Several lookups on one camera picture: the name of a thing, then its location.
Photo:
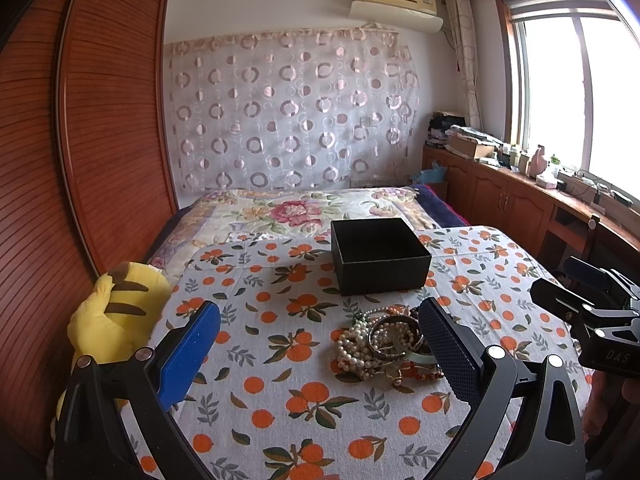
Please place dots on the pink ceramic figurine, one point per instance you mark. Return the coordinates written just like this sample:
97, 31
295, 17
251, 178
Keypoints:
537, 164

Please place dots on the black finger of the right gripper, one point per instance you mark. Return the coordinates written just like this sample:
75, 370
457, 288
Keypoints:
559, 301

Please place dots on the yellow striped plush toy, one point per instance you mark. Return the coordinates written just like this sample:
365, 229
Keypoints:
119, 315

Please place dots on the pile of papers and boxes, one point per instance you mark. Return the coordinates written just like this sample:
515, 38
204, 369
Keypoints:
450, 132

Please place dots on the white wall air conditioner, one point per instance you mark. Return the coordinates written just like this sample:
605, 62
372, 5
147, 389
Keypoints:
419, 15

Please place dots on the dark blue blanket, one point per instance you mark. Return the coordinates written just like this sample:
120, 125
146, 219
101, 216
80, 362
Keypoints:
437, 209

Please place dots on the wooden side cabinet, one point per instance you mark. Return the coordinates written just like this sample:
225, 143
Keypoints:
549, 224

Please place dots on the floral bed quilt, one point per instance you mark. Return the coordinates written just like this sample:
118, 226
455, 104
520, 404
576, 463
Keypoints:
220, 217

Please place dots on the orange print table cloth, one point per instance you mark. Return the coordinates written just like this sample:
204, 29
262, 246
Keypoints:
291, 388

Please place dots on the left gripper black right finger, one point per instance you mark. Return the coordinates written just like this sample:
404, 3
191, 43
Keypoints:
452, 347

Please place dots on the black open jewelry box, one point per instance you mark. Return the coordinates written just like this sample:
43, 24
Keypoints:
371, 256

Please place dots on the sheer circle pattern curtain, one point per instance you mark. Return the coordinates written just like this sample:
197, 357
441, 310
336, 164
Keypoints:
300, 108

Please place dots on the person's right hand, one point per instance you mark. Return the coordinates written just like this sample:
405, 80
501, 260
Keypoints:
604, 391

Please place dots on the window with white frame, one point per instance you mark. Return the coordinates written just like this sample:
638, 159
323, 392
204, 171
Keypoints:
574, 82

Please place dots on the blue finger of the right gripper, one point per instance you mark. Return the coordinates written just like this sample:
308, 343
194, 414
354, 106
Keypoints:
586, 273

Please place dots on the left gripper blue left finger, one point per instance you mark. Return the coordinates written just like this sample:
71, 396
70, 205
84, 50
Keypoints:
181, 353

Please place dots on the patterned window drape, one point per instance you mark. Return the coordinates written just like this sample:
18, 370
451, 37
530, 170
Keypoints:
462, 25

